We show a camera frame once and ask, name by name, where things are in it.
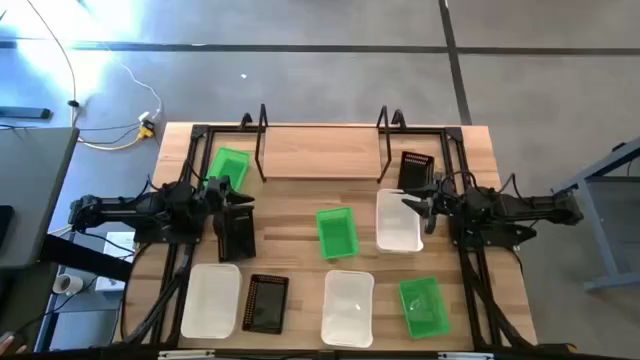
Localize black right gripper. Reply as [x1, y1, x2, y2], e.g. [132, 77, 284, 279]
[398, 183, 464, 235]

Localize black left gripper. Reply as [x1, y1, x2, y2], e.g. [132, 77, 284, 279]
[202, 191, 256, 220]

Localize black plastic basket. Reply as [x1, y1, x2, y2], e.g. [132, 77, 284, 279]
[241, 273, 291, 336]
[215, 203, 258, 264]
[397, 150, 436, 194]

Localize white plastic basket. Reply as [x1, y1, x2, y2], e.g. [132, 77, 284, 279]
[179, 263, 244, 340]
[320, 269, 376, 349]
[374, 188, 425, 254]

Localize green plastic basket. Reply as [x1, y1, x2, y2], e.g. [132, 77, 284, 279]
[203, 146, 251, 194]
[398, 277, 452, 341]
[315, 206, 361, 261]

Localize white cardboard box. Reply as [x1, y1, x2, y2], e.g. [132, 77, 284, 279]
[94, 230, 137, 294]

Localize black desk crossbar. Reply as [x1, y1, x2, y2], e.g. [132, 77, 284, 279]
[39, 233, 134, 284]

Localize white paper cup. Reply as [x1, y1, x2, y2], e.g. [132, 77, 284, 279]
[52, 273, 85, 296]

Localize grey desk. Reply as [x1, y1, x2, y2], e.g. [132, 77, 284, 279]
[0, 126, 81, 271]

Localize black flat bar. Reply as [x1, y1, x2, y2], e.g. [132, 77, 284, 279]
[0, 105, 53, 121]

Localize black desk device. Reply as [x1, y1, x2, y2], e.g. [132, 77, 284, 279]
[0, 204, 15, 251]

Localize person's hand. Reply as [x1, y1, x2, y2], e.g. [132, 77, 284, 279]
[0, 331, 27, 355]

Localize black metal table frame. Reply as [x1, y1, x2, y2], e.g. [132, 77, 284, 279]
[119, 110, 541, 354]

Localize black wire rack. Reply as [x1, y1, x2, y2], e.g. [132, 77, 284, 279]
[253, 103, 393, 185]

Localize black floor cable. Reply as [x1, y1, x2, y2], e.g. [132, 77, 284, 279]
[0, 121, 144, 147]

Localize white floor cable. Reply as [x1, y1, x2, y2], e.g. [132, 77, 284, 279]
[99, 43, 164, 121]

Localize thin grey floor cable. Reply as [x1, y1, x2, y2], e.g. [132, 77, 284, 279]
[24, 0, 80, 127]

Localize blue-grey table frame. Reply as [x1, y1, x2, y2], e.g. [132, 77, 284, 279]
[549, 135, 640, 294]

